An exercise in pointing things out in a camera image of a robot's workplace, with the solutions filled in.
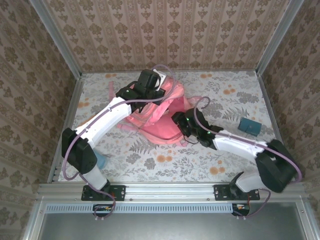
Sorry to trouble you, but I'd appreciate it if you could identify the pink school backpack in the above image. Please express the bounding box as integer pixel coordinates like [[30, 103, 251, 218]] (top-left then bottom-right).
[[108, 74, 211, 147]]

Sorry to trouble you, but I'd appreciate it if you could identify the teal pouch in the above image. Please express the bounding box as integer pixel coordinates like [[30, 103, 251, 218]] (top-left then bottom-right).
[[237, 117, 262, 138]]

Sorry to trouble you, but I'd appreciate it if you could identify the light blue pencil case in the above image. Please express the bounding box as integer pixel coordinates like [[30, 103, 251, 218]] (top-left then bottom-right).
[[96, 152, 110, 170]]

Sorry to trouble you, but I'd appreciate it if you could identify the grey metal sheet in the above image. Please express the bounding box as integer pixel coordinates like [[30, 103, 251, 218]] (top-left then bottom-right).
[[37, 212, 307, 240]]

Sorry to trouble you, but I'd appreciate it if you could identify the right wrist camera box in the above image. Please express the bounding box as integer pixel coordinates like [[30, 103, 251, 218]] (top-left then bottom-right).
[[185, 107, 211, 131]]

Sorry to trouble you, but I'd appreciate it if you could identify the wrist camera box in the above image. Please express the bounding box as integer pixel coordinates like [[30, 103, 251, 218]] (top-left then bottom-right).
[[138, 69, 167, 91], [185, 107, 211, 131]]

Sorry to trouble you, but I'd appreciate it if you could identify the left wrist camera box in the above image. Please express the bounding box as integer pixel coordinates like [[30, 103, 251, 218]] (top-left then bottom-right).
[[138, 69, 167, 91]]

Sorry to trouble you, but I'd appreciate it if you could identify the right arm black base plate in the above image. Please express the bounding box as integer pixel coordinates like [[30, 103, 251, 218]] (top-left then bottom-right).
[[213, 184, 261, 202]]

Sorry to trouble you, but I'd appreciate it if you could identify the aluminium side rail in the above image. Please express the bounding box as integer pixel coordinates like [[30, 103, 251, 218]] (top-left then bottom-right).
[[256, 72, 296, 182], [47, 73, 86, 183]]

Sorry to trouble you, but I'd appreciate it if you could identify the long aluminium mounting rail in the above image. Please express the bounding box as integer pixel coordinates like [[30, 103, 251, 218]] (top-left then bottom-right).
[[36, 181, 307, 201]]

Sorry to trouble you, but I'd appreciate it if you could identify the grey slotted cable duct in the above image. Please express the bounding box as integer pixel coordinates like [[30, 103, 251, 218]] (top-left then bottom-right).
[[46, 202, 253, 214]]

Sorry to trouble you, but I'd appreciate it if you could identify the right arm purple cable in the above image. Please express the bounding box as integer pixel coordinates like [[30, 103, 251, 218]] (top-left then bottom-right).
[[193, 96, 303, 221]]

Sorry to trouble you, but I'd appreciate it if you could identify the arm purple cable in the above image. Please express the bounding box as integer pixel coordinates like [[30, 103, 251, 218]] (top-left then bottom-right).
[[193, 96, 303, 221], [61, 64, 181, 223]]

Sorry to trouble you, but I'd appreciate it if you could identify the aluminium frame post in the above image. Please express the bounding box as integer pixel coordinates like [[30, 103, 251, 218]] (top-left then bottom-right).
[[256, 0, 305, 76], [29, 0, 83, 77]]

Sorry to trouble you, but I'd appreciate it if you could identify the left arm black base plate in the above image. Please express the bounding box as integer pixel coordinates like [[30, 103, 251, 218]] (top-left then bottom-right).
[[81, 184, 126, 202]]

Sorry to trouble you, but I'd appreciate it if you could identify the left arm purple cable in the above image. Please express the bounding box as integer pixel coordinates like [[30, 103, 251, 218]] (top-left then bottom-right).
[[61, 64, 181, 223]]

